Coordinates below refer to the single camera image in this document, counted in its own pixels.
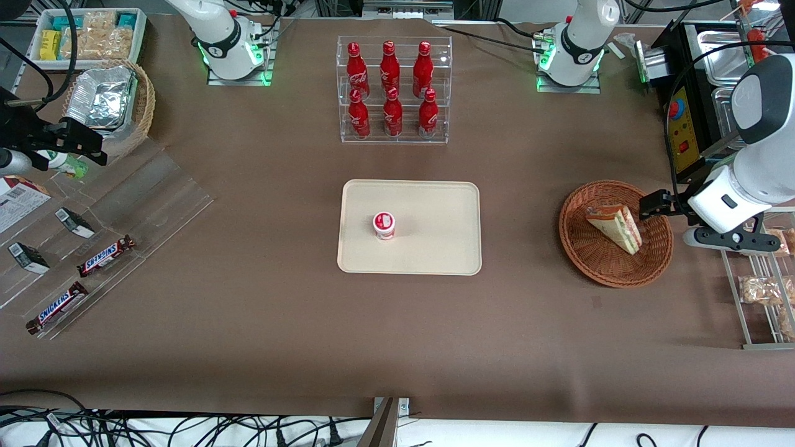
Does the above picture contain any white plastic bin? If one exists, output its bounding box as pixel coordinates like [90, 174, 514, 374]
[29, 8, 148, 63]

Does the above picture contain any triangle sandwich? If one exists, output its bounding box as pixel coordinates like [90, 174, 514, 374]
[585, 204, 643, 255]

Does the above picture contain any snickers chocolate bar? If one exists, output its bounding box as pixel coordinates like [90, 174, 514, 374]
[25, 281, 89, 335]
[76, 235, 136, 278]

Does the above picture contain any clear acrylic display stand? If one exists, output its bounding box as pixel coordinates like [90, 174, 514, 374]
[0, 137, 215, 341]

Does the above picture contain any small black white box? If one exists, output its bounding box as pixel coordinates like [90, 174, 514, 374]
[55, 207, 96, 239]
[7, 242, 50, 274]

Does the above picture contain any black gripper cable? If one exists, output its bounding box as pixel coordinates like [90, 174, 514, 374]
[663, 38, 774, 201]

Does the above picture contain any red cola bottle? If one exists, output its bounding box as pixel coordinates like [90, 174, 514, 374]
[383, 87, 403, 137]
[347, 42, 370, 100]
[413, 42, 434, 97]
[348, 89, 371, 138]
[380, 41, 401, 94]
[419, 89, 439, 138]

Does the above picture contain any red plastic item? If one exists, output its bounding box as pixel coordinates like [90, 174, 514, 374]
[744, 28, 765, 64]

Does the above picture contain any steel pan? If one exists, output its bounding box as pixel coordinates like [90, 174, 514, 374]
[697, 30, 755, 88]
[711, 87, 746, 143]

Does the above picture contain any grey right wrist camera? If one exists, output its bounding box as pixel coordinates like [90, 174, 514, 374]
[0, 148, 33, 177]

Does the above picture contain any aluminium foil container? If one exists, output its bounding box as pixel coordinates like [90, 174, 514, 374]
[65, 65, 139, 130]

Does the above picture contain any yellow snack packet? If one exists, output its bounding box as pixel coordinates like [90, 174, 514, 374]
[40, 30, 63, 61]

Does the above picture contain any silver metal bracket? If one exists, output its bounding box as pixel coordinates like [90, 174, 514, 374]
[634, 40, 668, 84]

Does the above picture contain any grey metal wire rack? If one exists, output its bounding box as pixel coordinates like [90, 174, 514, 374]
[720, 208, 795, 350]

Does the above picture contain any brown wicker basket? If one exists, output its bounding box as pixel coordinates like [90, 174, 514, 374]
[558, 180, 674, 288]

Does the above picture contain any grey metal post bracket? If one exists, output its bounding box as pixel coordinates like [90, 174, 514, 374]
[359, 397, 411, 447]

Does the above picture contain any clear acrylic bottle rack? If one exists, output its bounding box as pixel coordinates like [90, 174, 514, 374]
[337, 35, 453, 145]

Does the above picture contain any brown table cover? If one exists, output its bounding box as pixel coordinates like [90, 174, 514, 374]
[0, 12, 795, 429]

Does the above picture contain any clear cracker bag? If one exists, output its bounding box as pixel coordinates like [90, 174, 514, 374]
[62, 28, 134, 61]
[84, 11, 119, 32]

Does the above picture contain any black yellow control box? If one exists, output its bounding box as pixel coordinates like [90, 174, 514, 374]
[652, 22, 755, 184]

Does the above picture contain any beige plastic tray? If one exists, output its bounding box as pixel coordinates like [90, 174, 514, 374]
[337, 179, 483, 276]

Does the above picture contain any white brown carton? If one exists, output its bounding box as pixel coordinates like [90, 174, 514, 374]
[0, 176, 52, 233]

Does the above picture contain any green white bottle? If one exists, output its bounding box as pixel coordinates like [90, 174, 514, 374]
[37, 150, 89, 179]

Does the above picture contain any light wicker basket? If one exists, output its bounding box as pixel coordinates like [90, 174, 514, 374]
[62, 59, 156, 159]

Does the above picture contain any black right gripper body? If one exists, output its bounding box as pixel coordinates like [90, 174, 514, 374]
[0, 87, 49, 169]

